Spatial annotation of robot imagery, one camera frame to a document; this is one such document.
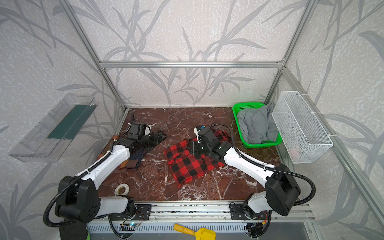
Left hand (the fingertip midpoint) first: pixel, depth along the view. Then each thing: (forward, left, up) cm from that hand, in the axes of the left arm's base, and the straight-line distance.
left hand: (165, 135), depth 85 cm
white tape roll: (-26, +19, -15) cm, 35 cm away
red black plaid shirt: (-13, -12, -12) cm, 22 cm away
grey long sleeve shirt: (+17, -62, -12) cm, 65 cm away
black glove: (-44, +37, -13) cm, 59 cm away
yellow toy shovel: (-45, -21, -12) cm, 51 cm away
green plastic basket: (+30, -47, -8) cm, 57 cm away
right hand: (-6, -14, +2) cm, 16 cm away
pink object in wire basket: (-14, -67, +6) cm, 69 cm away
